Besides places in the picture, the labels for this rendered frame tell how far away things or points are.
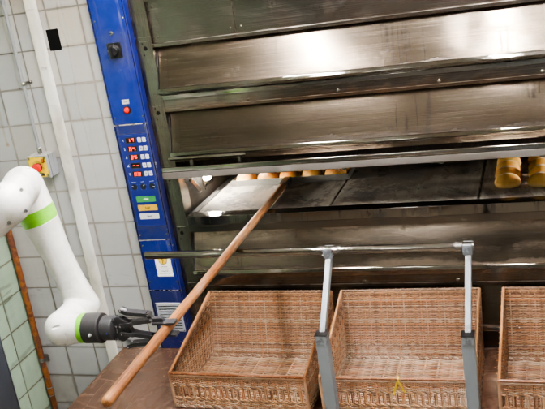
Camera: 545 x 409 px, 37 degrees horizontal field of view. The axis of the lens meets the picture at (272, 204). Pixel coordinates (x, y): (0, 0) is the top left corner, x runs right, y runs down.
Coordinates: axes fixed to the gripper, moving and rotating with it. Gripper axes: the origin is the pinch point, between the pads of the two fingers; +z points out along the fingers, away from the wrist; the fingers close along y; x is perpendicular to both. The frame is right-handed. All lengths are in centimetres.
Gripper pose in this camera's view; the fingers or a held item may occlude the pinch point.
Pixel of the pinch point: (165, 327)
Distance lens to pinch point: 243.6
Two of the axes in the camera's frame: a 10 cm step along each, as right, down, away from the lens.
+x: -2.7, 3.4, -9.0
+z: 9.5, -0.5, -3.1
